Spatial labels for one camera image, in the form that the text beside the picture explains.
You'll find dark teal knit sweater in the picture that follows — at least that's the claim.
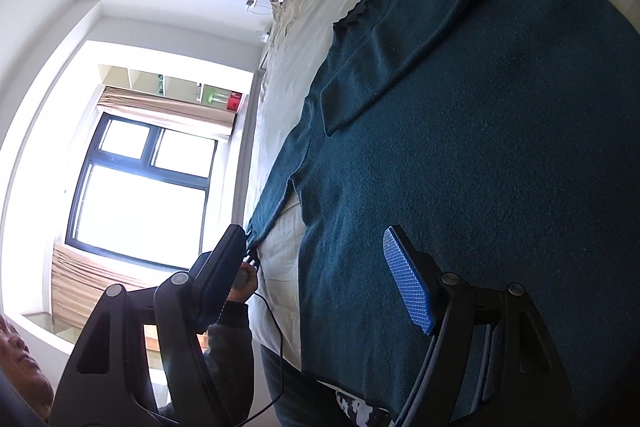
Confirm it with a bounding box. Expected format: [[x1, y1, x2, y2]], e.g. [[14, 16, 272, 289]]
[[250, 0, 639, 426]]

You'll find left forearm dark sleeve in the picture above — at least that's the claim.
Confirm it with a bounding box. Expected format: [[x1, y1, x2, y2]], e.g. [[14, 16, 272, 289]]
[[204, 300, 254, 426]]

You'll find person's left hand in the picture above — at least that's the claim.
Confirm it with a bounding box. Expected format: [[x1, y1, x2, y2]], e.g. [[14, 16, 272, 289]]
[[228, 261, 258, 303]]

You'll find person's face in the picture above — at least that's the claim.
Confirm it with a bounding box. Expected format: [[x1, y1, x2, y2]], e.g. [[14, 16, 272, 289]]
[[0, 317, 54, 424]]

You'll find black framed window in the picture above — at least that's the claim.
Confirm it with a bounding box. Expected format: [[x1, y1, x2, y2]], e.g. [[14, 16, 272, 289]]
[[65, 113, 218, 269]]

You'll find red box on shelf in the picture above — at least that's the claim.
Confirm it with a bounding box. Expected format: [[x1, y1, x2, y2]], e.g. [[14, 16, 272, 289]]
[[227, 91, 243, 113]]

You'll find beige striped curtain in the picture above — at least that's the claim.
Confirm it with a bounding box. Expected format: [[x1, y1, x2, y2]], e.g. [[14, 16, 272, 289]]
[[98, 86, 235, 128]]

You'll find green bottle on shelf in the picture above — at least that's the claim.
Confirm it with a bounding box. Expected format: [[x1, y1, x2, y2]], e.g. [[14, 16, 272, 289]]
[[202, 84, 231, 106]]

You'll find black cable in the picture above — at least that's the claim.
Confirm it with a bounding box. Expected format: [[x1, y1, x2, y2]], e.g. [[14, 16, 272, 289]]
[[234, 289, 286, 427]]

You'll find white wall shelf unit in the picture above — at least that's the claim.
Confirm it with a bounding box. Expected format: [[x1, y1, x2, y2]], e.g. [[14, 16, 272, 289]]
[[101, 66, 245, 110]]

